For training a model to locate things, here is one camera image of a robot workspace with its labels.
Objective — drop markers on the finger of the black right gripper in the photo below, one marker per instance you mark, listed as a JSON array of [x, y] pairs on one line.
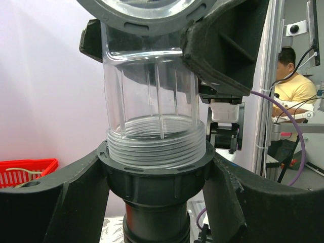
[[90, 41]]

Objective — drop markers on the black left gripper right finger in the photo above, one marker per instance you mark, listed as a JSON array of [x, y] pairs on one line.
[[245, 207]]

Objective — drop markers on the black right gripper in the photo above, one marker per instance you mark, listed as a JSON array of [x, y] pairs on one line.
[[221, 49]]

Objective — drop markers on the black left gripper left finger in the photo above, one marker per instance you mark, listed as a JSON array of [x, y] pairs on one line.
[[67, 205]]

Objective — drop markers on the red plastic basket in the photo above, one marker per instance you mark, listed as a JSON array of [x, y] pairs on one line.
[[17, 172]]

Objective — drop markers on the person in yellow shirt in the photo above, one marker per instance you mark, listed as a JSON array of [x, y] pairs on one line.
[[292, 86]]

